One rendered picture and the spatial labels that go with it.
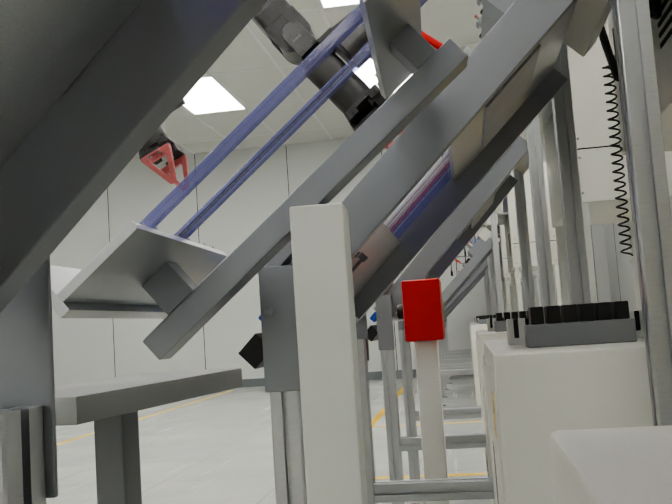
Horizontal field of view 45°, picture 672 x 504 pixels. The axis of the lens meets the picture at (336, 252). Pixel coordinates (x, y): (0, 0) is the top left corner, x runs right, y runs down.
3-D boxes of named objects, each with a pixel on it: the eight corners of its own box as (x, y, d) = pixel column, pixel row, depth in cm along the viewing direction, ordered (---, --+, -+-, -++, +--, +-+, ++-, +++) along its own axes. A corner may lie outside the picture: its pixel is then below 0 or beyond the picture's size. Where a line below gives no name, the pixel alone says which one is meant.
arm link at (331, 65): (304, 77, 131) (297, 65, 126) (335, 47, 131) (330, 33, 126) (333, 106, 130) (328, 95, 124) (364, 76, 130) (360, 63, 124)
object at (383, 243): (286, 308, 118) (269, 293, 118) (350, 311, 182) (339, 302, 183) (372, 208, 117) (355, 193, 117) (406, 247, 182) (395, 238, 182)
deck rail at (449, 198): (355, 323, 182) (334, 305, 183) (356, 323, 184) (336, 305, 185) (568, 79, 179) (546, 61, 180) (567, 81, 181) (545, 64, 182)
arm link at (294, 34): (286, 51, 134) (276, 32, 125) (336, 2, 134) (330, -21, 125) (336, 101, 132) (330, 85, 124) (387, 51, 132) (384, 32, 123)
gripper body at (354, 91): (390, 110, 131) (359, 79, 132) (383, 91, 121) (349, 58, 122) (361, 138, 131) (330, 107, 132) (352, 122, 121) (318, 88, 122)
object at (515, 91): (468, 122, 115) (441, 100, 116) (468, 192, 180) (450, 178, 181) (625, -58, 114) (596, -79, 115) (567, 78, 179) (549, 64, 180)
